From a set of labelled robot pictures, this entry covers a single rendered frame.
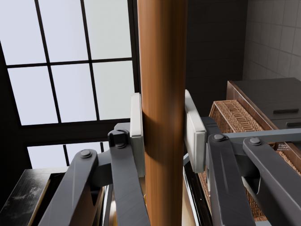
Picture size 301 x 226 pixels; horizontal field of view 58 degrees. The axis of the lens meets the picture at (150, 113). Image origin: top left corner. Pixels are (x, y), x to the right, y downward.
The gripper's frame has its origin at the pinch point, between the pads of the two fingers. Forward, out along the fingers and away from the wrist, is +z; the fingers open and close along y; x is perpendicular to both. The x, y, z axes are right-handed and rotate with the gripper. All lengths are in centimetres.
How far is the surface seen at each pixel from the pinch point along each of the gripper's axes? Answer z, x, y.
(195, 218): 91, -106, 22
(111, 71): 285, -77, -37
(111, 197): 101, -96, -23
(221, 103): 140, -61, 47
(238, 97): 143, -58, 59
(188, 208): 101, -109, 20
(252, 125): 109, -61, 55
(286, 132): 82, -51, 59
